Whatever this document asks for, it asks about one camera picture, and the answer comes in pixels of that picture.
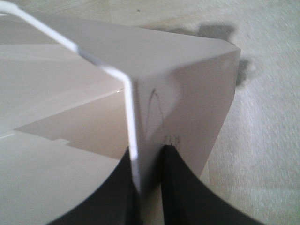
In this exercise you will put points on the white plastic trash bin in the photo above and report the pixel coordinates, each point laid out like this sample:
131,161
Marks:
174,85

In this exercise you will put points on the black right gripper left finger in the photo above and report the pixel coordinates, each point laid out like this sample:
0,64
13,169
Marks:
115,202

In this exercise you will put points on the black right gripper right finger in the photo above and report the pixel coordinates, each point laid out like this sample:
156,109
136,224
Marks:
187,201

